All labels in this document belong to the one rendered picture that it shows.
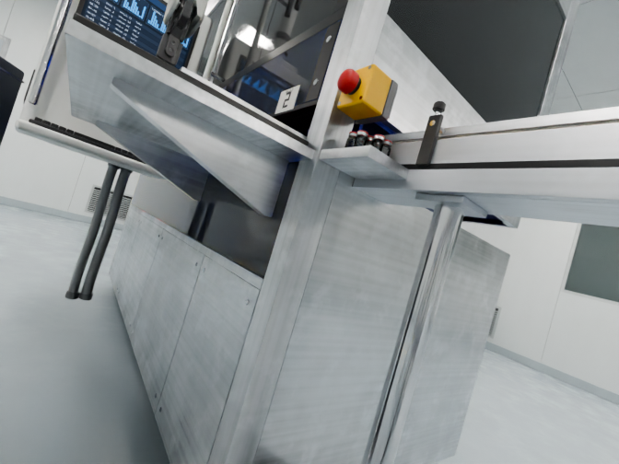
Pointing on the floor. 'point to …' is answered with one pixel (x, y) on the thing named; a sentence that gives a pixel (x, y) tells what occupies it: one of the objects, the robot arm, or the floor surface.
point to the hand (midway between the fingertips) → (169, 51)
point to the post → (295, 245)
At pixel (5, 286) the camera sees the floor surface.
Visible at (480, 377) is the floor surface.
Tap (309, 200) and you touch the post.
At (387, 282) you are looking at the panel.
